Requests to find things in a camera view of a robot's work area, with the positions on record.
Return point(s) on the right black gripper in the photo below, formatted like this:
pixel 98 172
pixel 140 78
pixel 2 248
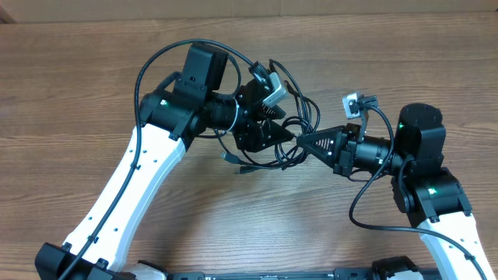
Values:
pixel 344 144

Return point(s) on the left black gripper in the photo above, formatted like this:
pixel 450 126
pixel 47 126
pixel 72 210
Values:
pixel 253 136

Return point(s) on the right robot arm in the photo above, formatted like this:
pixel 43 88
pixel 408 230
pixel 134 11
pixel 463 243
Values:
pixel 433 199

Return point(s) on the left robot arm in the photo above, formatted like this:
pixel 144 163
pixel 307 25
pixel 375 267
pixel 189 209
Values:
pixel 167 120

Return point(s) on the cardboard back panel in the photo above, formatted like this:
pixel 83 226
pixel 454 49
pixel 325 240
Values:
pixel 55 11

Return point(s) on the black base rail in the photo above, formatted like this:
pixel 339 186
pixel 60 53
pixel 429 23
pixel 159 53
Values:
pixel 336 274

